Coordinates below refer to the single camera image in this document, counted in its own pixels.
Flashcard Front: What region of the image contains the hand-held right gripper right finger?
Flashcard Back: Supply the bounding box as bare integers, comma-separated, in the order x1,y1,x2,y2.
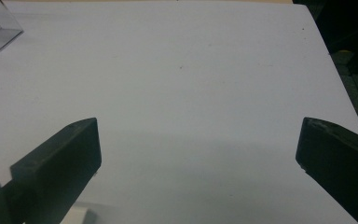
295,117,358,224

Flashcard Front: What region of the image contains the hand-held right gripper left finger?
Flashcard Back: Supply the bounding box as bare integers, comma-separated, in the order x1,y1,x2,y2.
9,117,103,224

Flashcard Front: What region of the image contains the clear plastic box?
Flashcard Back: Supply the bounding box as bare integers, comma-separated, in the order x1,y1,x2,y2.
0,0,24,53

